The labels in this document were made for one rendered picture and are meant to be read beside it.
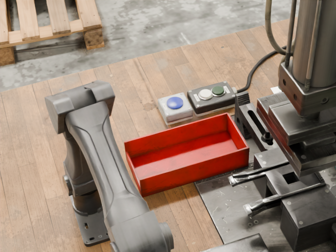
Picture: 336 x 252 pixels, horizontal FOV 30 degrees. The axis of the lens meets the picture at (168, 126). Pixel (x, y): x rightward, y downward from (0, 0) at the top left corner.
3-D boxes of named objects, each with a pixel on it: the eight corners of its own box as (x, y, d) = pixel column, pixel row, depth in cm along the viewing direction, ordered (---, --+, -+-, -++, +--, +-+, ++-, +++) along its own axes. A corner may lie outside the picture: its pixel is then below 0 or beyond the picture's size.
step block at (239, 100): (234, 121, 150) (235, 93, 143) (245, 118, 150) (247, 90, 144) (245, 139, 145) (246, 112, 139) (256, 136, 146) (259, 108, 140)
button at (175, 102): (164, 104, 152) (164, 98, 151) (180, 100, 153) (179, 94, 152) (170, 115, 150) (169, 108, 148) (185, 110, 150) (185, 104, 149)
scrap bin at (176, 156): (126, 159, 143) (123, 141, 139) (227, 129, 148) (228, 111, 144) (141, 198, 135) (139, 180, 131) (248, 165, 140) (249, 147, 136)
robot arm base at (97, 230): (89, 144, 136) (57, 153, 134) (114, 214, 122) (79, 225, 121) (94, 168, 141) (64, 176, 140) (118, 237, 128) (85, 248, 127)
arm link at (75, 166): (106, 190, 126) (103, 105, 98) (75, 202, 125) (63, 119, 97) (95, 165, 129) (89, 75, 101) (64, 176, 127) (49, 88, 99)
